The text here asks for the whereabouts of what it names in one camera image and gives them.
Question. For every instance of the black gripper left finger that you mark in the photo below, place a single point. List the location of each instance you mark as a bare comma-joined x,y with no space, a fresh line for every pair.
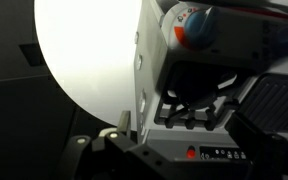
117,153

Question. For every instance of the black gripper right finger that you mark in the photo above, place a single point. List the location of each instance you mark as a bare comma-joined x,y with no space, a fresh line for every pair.
270,156

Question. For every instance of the small red stove button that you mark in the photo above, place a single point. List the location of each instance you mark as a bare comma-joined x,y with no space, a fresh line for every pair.
191,153

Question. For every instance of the gray toy stove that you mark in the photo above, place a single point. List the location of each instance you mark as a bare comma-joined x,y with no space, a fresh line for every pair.
157,50

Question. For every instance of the blue stove knob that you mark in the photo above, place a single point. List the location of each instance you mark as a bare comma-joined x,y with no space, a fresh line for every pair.
200,28

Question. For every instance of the round white table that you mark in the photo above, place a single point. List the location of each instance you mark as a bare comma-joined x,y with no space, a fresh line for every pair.
90,56

